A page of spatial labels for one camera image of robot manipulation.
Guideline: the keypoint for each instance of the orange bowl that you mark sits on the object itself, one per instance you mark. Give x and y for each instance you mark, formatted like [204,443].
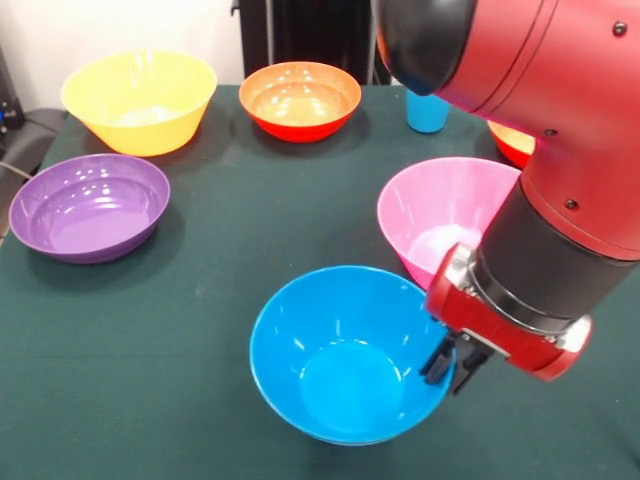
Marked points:
[515,145]
[300,107]

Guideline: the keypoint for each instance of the blue cup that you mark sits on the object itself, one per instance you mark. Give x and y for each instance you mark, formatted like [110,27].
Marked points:
[425,117]

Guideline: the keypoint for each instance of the purple bowl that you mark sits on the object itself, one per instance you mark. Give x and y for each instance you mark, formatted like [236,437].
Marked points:
[85,220]

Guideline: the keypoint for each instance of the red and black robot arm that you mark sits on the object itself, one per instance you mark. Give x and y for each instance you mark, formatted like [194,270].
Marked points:
[550,150]

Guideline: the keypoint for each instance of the large yellow bowl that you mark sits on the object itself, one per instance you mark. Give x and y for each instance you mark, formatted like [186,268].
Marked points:
[150,132]

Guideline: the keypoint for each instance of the black device box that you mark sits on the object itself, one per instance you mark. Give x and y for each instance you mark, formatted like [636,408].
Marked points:
[9,105]

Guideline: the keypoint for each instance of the grey padded seat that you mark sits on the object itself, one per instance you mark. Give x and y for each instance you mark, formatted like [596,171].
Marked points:
[35,132]

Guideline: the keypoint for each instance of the large pink bowl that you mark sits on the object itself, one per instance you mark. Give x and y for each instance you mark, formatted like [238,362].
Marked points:
[435,210]

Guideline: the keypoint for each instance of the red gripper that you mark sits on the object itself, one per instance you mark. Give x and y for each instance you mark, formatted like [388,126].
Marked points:
[470,320]

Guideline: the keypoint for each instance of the dark green table cloth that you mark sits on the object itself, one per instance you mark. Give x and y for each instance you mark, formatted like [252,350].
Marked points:
[150,400]

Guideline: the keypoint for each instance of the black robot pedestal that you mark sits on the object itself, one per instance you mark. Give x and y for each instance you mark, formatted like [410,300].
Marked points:
[320,40]

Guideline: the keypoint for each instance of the deep blue bowl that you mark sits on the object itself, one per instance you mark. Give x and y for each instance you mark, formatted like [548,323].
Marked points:
[350,365]

